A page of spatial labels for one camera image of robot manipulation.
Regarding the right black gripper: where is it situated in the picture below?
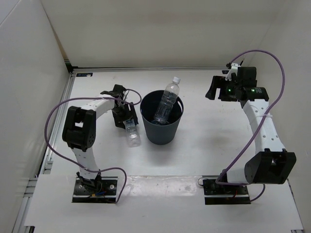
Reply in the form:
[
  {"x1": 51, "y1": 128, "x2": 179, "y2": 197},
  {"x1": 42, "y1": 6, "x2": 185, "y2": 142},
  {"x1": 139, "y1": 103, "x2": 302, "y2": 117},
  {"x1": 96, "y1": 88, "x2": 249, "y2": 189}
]
[{"x1": 205, "y1": 76, "x2": 242, "y2": 102}]

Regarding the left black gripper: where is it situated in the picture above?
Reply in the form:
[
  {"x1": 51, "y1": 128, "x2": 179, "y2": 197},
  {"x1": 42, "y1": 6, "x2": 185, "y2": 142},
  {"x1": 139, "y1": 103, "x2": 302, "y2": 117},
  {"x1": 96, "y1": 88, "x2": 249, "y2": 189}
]
[{"x1": 111, "y1": 103, "x2": 138, "y2": 130}]

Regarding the clear bottle green label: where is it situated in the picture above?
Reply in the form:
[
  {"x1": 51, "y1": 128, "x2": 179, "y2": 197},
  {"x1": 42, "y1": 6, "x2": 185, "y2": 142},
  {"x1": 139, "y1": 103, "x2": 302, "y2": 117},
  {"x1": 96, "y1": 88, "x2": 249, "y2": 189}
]
[{"x1": 124, "y1": 119, "x2": 141, "y2": 148}]

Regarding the clear unlabelled plastic bottle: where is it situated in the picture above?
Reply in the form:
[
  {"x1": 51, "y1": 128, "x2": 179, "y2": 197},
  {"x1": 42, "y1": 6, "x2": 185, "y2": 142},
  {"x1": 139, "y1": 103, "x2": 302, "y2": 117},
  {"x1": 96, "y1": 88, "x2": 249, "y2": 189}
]
[{"x1": 154, "y1": 77, "x2": 181, "y2": 125}]

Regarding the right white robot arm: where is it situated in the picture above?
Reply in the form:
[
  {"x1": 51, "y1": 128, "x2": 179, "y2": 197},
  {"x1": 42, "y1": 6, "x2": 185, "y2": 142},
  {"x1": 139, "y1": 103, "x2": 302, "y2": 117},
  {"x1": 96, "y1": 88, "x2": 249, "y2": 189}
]
[{"x1": 206, "y1": 63, "x2": 296, "y2": 194}]

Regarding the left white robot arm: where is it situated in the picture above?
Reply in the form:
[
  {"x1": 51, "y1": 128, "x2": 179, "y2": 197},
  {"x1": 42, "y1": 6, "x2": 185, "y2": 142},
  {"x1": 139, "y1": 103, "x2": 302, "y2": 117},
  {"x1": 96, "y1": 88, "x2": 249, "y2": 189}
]
[{"x1": 62, "y1": 84, "x2": 138, "y2": 194}]

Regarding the dark grey plastic bin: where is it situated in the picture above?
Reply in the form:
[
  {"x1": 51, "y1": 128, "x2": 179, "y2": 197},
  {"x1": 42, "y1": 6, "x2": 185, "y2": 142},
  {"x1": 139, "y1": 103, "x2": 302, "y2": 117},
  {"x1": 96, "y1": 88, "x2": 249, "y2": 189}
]
[{"x1": 140, "y1": 90, "x2": 184, "y2": 145}]

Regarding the left blue table sticker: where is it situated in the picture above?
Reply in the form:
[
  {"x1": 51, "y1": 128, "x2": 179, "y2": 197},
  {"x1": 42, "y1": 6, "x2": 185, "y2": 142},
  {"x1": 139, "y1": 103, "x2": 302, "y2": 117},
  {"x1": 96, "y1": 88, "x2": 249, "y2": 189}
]
[{"x1": 76, "y1": 73, "x2": 93, "y2": 77}]

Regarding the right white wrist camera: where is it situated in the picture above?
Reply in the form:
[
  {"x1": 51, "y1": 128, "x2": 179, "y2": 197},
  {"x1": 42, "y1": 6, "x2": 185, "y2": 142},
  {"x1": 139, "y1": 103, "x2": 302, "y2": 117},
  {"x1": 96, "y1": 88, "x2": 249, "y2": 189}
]
[{"x1": 225, "y1": 63, "x2": 241, "y2": 81}]

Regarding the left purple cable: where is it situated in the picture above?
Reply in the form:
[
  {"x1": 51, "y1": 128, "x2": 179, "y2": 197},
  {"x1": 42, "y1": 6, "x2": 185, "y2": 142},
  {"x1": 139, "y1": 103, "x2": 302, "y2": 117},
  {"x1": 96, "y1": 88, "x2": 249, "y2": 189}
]
[{"x1": 45, "y1": 88, "x2": 142, "y2": 203}]

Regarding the purple cable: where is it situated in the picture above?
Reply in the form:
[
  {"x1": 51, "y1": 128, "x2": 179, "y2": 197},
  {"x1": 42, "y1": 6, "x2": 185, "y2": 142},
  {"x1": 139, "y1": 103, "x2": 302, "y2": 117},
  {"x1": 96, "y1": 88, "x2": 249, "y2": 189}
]
[
  {"x1": 45, "y1": 88, "x2": 142, "y2": 203},
  {"x1": 215, "y1": 49, "x2": 285, "y2": 201}
]

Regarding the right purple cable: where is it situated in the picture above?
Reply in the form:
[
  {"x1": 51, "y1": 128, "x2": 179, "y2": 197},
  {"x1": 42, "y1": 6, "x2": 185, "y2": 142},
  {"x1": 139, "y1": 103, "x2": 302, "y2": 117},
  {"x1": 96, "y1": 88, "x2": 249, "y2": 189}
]
[{"x1": 215, "y1": 49, "x2": 285, "y2": 201}]

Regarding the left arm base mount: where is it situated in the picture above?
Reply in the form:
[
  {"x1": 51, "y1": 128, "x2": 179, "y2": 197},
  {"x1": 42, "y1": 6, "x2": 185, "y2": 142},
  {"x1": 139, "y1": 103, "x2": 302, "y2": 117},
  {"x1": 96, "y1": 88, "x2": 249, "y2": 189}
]
[{"x1": 71, "y1": 177, "x2": 119, "y2": 203}]

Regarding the left aluminium frame rail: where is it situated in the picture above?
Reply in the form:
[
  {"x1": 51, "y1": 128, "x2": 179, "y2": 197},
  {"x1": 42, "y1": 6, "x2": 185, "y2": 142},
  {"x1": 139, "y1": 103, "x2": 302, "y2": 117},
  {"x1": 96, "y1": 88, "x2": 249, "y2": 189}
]
[{"x1": 12, "y1": 71, "x2": 75, "y2": 233}]

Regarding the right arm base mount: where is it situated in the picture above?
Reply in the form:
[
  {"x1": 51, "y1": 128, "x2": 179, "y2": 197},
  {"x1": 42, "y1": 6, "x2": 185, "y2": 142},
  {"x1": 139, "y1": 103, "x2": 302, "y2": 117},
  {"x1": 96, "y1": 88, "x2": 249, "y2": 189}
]
[{"x1": 197, "y1": 176, "x2": 251, "y2": 205}]

